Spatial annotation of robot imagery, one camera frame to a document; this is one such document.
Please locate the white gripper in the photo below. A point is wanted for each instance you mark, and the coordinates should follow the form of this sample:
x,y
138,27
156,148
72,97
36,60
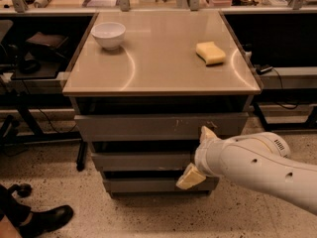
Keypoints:
x,y
204,157

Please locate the grey drawer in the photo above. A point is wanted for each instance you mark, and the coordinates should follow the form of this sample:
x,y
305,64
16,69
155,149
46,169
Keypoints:
x,y
156,127
142,161
137,185

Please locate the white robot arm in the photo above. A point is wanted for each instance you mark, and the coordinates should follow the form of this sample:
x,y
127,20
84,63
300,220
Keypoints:
x,y
260,162

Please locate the grey drawer cabinet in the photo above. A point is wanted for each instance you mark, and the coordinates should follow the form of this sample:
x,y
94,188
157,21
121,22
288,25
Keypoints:
x,y
157,71

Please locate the yellow sponge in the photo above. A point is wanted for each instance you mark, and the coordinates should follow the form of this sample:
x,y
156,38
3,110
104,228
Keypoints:
x,y
210,53

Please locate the black power adapter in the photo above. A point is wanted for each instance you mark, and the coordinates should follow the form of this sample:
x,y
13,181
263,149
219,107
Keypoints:
x,y
263,69

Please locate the white ceramic bowl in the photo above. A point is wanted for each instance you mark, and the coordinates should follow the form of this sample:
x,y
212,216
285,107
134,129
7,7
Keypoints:
x,y
109,35

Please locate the black chair caster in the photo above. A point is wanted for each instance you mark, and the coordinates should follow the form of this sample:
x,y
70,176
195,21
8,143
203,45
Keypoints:
x,y
23,190

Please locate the black leather shoe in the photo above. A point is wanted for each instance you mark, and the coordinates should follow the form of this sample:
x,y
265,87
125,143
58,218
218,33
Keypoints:
x,y
38,223

